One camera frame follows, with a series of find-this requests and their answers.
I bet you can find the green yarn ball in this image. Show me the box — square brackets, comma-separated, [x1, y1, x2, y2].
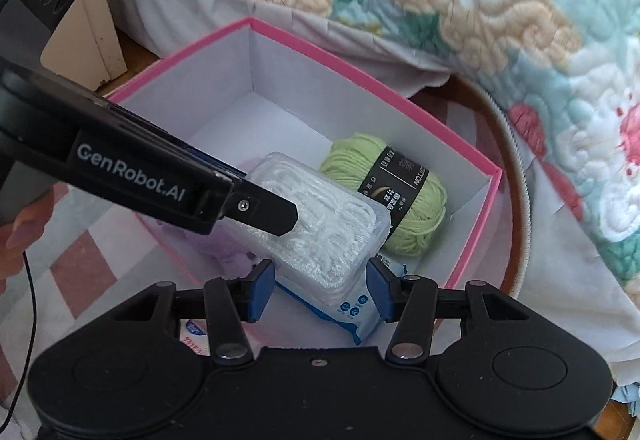
[319, 133, 448, 256]

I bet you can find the black cable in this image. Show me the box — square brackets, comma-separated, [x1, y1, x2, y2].
[0, 240, 37, 421]

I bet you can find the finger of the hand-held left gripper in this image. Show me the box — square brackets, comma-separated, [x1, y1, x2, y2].
[180, 147, 248, 181]
[219, 183, 301, 237]

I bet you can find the beige wooden cabinet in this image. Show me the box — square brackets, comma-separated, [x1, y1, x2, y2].
[40, 0, 123, 94]

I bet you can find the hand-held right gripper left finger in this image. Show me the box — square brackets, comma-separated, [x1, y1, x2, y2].
[112, 260, 277, 366]

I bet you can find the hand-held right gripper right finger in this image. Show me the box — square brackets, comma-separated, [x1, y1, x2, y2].
[366, 257, 531, 363]

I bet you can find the clear plastic floss pick box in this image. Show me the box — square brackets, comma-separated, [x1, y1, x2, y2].
[220, 153, 392, 293]

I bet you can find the small white tissue pack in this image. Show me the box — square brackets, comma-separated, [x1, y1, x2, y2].
[177, 317, 211, 356]

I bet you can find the person's left hand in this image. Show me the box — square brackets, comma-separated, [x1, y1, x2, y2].
[0, 197, 53, 293]

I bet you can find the pink cardboard box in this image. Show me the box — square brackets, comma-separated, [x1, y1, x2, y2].
[107, 17, 503, 291]

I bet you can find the white blue wet wipes pack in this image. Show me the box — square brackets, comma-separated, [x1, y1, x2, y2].
[275, 257, 401, 347]

